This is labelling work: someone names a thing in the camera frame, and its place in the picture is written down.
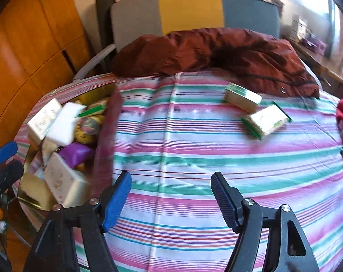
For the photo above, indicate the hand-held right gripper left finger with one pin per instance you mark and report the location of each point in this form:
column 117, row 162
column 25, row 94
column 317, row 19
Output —
column 117, row 201

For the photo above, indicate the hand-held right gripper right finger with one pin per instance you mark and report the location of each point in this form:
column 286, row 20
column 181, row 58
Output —
column 225, row 201

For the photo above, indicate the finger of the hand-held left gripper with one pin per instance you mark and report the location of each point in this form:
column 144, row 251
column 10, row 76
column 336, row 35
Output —
column 4, row 151
column 7, row 172

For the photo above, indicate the printed cream box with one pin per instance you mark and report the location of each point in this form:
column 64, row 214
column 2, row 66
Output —
column 44, row 119

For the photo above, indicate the plain white box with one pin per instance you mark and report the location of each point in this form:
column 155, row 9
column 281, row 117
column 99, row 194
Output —
column 64, row 181

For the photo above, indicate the white foam block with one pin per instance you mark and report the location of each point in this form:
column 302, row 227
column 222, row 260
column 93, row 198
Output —
column 64, row 129

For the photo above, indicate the large purple packet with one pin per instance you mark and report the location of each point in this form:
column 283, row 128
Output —
column 75, row 153

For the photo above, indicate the yellow knit item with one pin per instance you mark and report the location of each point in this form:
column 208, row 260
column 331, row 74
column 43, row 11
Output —
column 83, row 136

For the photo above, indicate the gold metal tin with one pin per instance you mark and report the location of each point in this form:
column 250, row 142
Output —
column 109, row 124

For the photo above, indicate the green and white box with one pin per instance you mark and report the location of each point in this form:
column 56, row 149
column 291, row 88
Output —
column 242, row 97
column 266, row 121

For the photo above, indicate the green plastic strip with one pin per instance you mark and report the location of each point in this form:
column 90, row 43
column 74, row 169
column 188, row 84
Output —
column 92, row 111

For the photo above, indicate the striped cloth covered desktop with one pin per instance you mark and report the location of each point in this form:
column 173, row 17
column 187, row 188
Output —
column 202, row 153

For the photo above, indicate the wooden wardrobe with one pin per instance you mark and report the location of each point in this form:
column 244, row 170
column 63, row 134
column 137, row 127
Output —
column 32, row 48

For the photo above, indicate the dark red jacket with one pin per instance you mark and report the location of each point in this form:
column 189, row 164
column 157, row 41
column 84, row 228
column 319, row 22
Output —
column 216, row 53

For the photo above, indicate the black rolled mat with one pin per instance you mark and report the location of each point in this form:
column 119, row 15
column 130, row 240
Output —
column 103, row 19

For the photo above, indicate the cluttered wooden desk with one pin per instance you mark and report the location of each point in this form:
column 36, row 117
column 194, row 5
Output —
column 324, row 65

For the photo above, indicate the purple storage box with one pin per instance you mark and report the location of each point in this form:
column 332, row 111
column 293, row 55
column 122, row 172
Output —
column 318, row 45

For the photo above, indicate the small white drawer unit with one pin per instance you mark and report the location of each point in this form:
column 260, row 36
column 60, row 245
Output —
column 297, row 27

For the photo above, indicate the grey yellow blue chair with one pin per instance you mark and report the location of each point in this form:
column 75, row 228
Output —
column 188, row 8

